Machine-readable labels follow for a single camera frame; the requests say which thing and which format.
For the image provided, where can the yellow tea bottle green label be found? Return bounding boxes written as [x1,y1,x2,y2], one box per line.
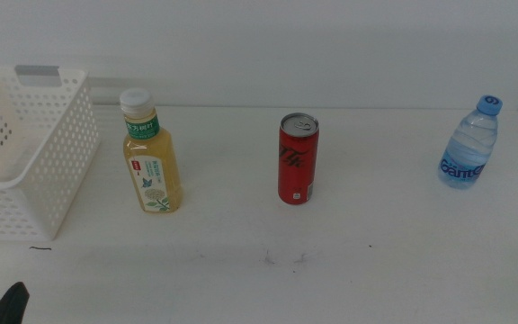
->
[119,87,183,214]

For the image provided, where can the white perforated plastic basket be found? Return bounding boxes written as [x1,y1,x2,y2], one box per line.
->
[0,65,102,242]

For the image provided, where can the clear water bottle blue cap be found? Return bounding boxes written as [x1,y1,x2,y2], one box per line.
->
[437,94,504,190]

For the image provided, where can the red soda can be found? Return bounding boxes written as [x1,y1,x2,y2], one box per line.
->
[277,112,320,206]

